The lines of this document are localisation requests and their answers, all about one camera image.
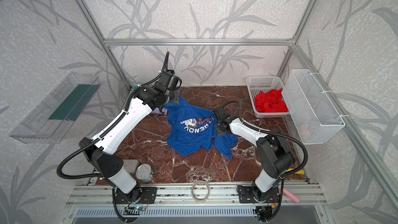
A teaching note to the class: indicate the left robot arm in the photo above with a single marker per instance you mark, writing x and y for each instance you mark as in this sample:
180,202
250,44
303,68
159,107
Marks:
102,154

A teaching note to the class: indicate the pink cylinder stick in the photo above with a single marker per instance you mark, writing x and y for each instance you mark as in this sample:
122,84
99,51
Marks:
290,195

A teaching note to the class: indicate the silver metal can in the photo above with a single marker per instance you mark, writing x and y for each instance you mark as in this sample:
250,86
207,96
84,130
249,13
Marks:
145,173

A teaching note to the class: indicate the grey rectangular block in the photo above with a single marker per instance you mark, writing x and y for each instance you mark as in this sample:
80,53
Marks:
130,165

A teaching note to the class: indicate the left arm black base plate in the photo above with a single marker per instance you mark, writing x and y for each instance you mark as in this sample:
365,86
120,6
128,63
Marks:
139,195

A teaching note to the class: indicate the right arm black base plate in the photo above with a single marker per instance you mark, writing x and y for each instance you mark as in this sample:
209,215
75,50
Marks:
252,194

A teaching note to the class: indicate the clear plastic wall shelf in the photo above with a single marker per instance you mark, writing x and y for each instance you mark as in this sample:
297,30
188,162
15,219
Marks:
49,122

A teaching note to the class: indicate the aluminium enclosure frame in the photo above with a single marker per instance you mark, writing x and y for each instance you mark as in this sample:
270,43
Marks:
370,178

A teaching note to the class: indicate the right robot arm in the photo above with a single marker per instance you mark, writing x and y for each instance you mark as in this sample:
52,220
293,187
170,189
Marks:
275,153

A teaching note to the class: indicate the white wire mesh basket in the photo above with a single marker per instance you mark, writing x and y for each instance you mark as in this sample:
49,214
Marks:
313,113

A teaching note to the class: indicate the blue printed t shirt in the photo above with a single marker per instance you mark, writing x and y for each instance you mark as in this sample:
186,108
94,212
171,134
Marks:
194,128

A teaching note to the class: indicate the folded purple t shirt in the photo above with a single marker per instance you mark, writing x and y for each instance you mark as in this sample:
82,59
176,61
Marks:
163,111

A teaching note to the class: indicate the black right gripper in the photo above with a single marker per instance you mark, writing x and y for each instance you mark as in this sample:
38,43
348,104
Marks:
221,129

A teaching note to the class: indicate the red t shirt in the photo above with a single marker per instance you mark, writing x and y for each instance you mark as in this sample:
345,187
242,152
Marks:
271,102

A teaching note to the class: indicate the clear tape roll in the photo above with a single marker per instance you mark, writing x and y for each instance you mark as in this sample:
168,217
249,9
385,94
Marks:
200,191

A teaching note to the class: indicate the white plastic laundry basket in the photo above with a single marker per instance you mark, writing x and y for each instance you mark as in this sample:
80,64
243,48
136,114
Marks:
256,84

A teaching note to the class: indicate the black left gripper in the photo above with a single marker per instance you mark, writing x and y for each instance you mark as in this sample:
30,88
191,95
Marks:
173,98

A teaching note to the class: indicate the green book on shelf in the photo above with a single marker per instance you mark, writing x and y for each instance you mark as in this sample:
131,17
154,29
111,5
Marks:
75,103

